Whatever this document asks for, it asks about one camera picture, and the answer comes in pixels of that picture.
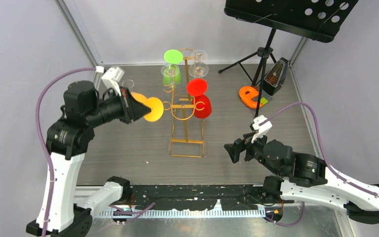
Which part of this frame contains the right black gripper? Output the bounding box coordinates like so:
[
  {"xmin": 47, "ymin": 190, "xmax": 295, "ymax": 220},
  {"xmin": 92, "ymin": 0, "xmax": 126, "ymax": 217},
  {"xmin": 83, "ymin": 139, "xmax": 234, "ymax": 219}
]
[{"xmin": 223, "ymin": 128, "xmax": 282, "ymax": 177}]

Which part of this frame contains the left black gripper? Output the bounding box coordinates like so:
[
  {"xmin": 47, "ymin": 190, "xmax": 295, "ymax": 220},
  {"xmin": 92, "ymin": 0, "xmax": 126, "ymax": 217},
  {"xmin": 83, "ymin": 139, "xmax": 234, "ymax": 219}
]
[{"xmin": 86, "ymin": 85, "xmax": 152, "ymax": 127}]

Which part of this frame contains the yellow wine glass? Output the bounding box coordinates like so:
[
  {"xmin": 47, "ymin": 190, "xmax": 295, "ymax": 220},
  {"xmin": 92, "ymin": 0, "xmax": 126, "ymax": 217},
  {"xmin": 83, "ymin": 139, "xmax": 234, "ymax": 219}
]
[{"xmin": 131, "ymin": 92, "xmax": 164, "ymax": 122}]

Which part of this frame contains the clear wine glass front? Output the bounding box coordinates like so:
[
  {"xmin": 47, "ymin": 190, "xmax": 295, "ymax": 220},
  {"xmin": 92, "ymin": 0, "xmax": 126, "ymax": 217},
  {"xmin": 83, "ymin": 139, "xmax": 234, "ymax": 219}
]
[{"xmin": 121, "ymin": 79, "xmax": 135, "ymax": 89}]

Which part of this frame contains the clear wine glass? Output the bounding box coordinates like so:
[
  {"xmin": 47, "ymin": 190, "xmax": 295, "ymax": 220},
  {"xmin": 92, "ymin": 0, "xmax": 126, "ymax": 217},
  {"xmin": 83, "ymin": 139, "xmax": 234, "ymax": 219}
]
[
  {"xmin": 161, "ymin": 63, "xmax": 181, "ymax": 78},
  {"xmin": 121, "ymin": 79, "xmax": 135, "ymax": 89},
  {"xmin": 188, "ymin": 62, "xmax": 209, "ymax": 78},
  {"xmin": 191, "ymin": 50, "xmax": 208, "ymax": 62}
]

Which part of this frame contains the gold wire glass rack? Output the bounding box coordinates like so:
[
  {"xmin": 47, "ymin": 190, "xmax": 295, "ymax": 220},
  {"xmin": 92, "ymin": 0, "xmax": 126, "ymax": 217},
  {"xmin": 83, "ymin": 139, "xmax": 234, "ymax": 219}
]
[{"xmin": 163, "ymin": 48, "xmax": 205, "ymax": 158}]

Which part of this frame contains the green wine glass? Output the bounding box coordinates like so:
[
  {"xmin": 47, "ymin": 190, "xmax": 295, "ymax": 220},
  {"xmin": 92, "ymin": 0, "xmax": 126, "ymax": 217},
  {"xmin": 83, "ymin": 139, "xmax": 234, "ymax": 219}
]
[{"xmin": 161, "ymin": 49, "xmax": 184, "ymax": 86}]

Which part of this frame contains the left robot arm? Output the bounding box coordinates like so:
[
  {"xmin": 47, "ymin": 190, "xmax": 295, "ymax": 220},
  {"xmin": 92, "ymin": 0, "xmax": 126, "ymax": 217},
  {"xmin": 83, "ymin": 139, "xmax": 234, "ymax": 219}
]
[{"xmin": 26, "ymin": 80, "xmax": 151, "ymax": 237}]

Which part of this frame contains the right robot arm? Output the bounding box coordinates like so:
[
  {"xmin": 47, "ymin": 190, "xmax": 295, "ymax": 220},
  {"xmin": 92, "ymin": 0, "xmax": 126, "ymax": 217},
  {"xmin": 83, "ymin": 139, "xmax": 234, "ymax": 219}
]
[{"xmin": 224, "ymin": 137, "xmax": 379, "ymax": 225}]

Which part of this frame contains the red wine glass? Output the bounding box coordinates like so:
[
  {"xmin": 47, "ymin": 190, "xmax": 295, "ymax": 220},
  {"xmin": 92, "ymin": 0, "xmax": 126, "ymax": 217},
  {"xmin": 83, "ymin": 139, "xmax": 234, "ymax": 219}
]
[{"xmin": 187, "ymin": 78, "xmax": 212, "ymax": 119}]

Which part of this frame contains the clear wine glass back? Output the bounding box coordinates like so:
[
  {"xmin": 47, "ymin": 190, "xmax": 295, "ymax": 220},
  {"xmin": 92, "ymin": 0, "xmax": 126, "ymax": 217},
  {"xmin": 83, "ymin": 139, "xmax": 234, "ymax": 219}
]
[{"xmin": 191, "ymin": 50, "xmax": 208, "ymax": 62}]

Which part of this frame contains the orange toy track piece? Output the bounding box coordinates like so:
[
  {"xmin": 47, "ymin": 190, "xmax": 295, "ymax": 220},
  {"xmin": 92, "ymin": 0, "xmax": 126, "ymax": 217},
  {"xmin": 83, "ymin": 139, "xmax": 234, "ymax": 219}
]
[{"xmin": 238, "ymin": 86, "xmax": 263, "ymax": 109}]

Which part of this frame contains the green toy brick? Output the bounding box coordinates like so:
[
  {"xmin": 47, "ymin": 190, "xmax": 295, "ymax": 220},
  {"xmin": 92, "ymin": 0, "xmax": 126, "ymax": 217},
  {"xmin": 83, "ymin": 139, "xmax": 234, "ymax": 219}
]
[{"xmin": 260, "ymin": 97, "xmax": 268, "ymax": 107}]

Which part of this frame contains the black metronome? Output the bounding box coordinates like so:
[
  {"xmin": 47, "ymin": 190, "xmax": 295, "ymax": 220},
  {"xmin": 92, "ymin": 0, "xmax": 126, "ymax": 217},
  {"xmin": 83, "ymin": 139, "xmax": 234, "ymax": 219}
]
[{"xmin": 263, "ymin": 57, "xmax": 289, "ymax": 96}]

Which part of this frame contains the black music stand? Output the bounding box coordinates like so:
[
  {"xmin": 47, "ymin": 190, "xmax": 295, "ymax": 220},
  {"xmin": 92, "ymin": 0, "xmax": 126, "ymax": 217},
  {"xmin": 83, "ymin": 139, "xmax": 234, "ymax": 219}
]
[{"xmin": 218, "ymin": 0, "xmax": 359, "ymax": 121}]

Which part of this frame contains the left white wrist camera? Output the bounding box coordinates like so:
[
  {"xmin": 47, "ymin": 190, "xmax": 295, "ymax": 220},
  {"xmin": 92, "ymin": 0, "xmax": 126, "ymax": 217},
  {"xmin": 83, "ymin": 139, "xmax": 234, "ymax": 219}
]
[{"xmin": 95, "ymin": 66, "xmax": 125, "ymax": 95}]

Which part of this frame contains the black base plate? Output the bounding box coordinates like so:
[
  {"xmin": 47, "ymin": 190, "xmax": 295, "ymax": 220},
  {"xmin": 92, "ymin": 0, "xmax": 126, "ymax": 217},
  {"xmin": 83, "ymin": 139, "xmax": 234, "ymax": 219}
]
[{"xmin": 126, "ymin": 184, "xmax": 273, "ymax": 211}]

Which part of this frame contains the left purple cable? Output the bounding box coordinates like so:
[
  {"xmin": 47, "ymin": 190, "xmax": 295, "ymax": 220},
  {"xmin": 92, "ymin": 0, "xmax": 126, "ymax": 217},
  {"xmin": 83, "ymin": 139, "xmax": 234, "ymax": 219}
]
[{"xmin": 35, "ymin": 67, "xmax": 156, "ymax": 237}]

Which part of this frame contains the purple cable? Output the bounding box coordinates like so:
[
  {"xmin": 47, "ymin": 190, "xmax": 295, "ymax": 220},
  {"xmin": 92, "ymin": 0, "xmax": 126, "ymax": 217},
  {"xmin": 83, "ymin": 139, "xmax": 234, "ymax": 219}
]
[
  {"xmin": 35, "ymin": 67, "xmax": 156, "ymax": 237},
  {"xmin": 261, "ymin": 102, "xmax": 379, "ymax": 227}
]

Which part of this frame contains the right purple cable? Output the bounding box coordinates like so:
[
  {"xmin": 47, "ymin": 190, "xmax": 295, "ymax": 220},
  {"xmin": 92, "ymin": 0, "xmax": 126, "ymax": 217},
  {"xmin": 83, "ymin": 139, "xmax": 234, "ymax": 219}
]
[{"xmin": 261, "ymin": 102, "xmax": 379, "ymax": 227}]

